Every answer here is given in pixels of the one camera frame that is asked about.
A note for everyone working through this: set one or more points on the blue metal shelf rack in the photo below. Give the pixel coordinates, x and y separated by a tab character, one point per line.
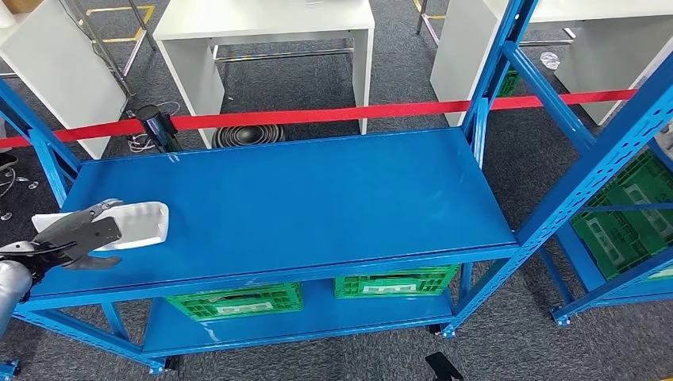
583	263
315	210

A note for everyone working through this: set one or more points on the white curved shell part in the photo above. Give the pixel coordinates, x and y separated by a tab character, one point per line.
142	223

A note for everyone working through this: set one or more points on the brown cardboard box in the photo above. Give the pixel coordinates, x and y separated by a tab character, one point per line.
21	5

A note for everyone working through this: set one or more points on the black robot body bracket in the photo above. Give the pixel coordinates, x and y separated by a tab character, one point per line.
441	365

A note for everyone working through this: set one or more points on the office chair base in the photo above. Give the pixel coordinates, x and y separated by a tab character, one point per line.
8	160

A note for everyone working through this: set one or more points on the crumpled clear plastic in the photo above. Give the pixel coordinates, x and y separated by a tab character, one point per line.
550	60

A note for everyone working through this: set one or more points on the red barrier belt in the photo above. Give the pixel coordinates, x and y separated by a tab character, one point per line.
315	114

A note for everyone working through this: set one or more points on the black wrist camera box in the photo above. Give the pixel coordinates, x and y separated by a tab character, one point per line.
100	236

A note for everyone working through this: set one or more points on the steel table frame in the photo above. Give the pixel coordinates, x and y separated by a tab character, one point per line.
100	52
431	31

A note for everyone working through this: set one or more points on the black stanchion post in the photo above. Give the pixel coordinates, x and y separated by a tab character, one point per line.
158	129

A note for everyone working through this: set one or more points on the black round stanchion base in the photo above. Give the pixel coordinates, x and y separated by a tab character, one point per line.
248	137

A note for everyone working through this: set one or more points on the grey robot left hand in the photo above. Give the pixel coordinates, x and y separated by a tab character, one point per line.
63	227

